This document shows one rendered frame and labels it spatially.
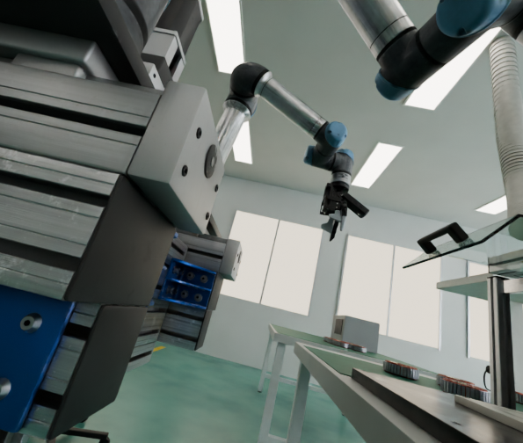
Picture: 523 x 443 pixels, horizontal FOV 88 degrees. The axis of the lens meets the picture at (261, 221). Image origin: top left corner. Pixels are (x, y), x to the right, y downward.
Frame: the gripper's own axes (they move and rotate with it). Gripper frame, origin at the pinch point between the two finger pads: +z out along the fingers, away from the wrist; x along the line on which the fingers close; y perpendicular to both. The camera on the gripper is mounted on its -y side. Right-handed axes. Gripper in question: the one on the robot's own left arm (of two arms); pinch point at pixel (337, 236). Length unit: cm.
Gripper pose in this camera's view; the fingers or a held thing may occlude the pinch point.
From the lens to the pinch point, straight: 101.3
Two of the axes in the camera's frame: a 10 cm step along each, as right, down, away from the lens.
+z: -2.4, 9.2, -3.1
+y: -9.7, -2.3, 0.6
